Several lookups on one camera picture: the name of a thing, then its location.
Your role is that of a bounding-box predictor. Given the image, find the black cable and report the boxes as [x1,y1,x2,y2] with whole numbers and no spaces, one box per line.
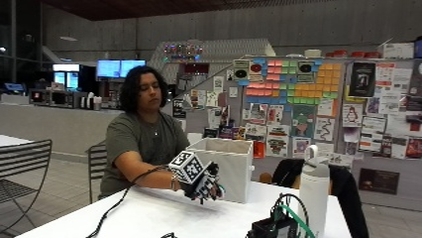
[85,165,170,238]

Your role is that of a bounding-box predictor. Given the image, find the grey service counter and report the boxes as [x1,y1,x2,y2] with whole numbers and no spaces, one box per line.
[0,102,124,157]

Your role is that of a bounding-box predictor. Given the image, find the white water bottle with handle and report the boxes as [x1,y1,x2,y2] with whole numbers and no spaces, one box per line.
[297,144,331,238]

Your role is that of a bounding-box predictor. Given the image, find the coloured string lights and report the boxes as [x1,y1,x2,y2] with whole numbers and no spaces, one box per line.
[162,43,205,61]

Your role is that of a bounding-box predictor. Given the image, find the group of coloured sticky notes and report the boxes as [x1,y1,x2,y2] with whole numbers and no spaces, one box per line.
[236,58,343,105]

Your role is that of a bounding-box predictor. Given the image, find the dark plaque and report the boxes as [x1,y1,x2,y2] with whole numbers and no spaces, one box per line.
[357,168,401,195]

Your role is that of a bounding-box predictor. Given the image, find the black metal slatted chair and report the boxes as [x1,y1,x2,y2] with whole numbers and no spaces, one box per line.
[0,139,55,234]
[85,142,108,204]

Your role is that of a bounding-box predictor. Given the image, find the row of red containers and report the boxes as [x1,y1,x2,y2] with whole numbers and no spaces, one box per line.
[325,49,382,60]

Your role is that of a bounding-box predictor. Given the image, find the white cube of black markers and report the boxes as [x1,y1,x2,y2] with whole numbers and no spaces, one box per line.
[168,150,206,185]

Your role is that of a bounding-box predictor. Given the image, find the twin blue display screens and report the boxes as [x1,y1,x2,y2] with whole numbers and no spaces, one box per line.
[94,59,148,79]

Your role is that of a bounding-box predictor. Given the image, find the white fabric storage box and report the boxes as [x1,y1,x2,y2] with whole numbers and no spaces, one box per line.
[186,137,256,204]

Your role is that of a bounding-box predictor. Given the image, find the black jacket on chair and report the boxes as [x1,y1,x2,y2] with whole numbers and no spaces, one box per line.
[270,158,370,238]

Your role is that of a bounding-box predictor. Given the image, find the green cable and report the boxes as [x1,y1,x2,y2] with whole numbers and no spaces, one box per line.
[275,203,317,238]

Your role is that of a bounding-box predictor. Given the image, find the notice board with posters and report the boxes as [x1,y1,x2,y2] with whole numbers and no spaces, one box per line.
[170,56,422,162]

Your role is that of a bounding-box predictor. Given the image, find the lit drinks fridge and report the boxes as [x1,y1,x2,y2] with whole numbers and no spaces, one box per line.
[52,63,81,92]

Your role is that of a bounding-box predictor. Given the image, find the the person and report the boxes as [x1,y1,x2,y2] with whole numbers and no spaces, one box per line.
[97,64,226,201]

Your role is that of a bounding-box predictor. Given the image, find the black electronics box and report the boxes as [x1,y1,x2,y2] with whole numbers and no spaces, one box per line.
[245,216,301,238]

